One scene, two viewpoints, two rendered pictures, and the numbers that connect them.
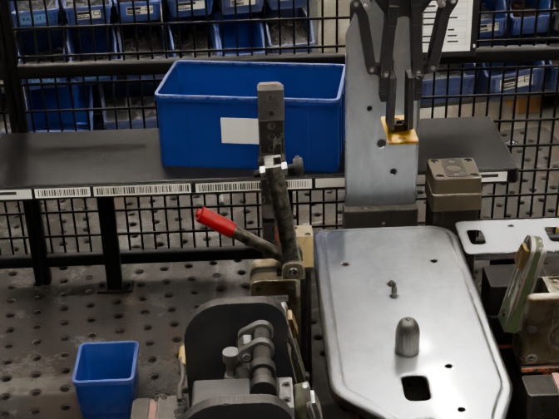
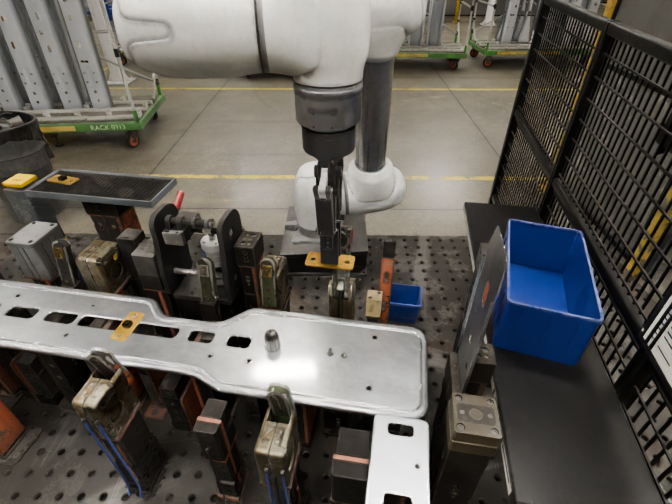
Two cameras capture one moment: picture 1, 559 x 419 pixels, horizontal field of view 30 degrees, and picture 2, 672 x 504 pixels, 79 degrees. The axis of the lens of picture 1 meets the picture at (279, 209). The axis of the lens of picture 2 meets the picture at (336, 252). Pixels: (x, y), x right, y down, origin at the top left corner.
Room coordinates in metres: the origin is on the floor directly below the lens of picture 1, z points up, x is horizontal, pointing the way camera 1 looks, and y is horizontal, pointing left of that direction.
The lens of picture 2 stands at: (1.33, -0.70, 1.69)
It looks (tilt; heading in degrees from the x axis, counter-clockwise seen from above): 37 degrees down; 101
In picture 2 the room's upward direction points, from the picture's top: straight up
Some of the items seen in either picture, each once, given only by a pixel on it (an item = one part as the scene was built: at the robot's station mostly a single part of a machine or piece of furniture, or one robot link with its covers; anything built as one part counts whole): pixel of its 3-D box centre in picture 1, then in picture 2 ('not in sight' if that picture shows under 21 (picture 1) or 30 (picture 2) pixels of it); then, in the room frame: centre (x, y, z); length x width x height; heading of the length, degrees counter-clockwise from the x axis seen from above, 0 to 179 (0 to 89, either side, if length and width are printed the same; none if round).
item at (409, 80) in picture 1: (408, 100); (329, 246); (1.22, -0.17, 1.29); 0.03 x 0.01 x 0.07; 1
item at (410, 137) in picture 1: (398, 126); (330, 258); (1.22, -0.16, 1.26); 0.08 x 0.04 x 0.01; 1
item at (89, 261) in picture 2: not in sight; (119, 304); (0.59, -0.01, 0.89); 0.13 x 0.11 x 0.38; 91
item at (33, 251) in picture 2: not in sight; (65, 291); (0.42, -0.01, 0.90); 0.13 x 0.10 x 0.41; 91
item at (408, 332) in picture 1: (407, 338); (272, 340); (1.09, -0.16, 1.02); 0.03 x 0.03 x 0.07
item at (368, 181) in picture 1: (382, 108); (476, 316); (1.48, -0.16, 1.17); 0.12 x 0.01 x 0.34; 91
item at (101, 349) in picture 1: (108, 382); (403, 304); (1.37, 0.29, 0.74); 0.11 x 0.10 x 0.09; 1
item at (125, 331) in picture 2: not in sight; (127, 324); (0.75, -0.17, 1.01); 0.08 x 0.04 x 0.01; 90
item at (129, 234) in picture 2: not in sight; (151, 290); (0.65, 0.05, 0.90); 0.05 x 0.05 x 0.40; 1
